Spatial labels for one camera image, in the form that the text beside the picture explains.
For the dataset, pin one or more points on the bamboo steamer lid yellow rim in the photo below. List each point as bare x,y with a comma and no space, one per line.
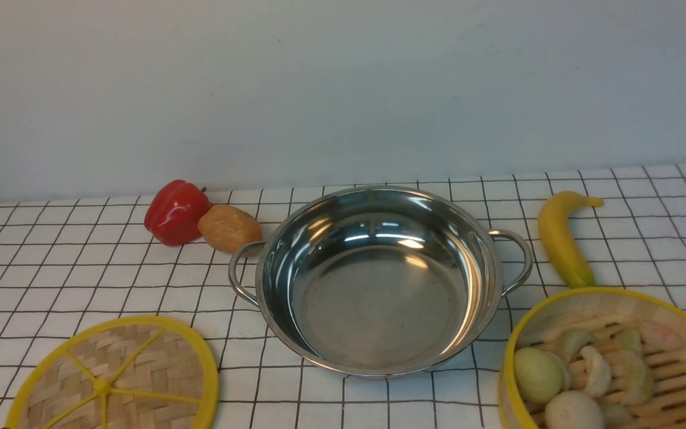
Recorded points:
133,372

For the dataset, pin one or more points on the bamboo steamer basket yellow rim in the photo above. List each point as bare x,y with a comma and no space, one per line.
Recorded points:
608,320

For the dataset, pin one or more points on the stainless steel pot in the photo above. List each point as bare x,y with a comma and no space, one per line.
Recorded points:
380,281

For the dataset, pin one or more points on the brown potato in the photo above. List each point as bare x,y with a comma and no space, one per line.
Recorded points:
227,228

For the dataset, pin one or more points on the red bell pepper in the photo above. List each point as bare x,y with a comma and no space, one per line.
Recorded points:
173,215

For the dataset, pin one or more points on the yellow banana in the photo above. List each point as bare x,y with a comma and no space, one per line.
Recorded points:
558,241

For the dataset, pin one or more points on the pale green round bun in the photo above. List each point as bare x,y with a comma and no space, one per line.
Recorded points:
538,374

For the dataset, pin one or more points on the white round bun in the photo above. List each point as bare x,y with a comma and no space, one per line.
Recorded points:
573,409

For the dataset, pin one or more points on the white dumpling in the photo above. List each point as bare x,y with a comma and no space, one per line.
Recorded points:
599,374

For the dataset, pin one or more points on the pink dumpling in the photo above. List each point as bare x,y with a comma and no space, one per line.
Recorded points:
660,336

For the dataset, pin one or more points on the green dumpling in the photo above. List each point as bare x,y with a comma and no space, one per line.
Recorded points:
639,380

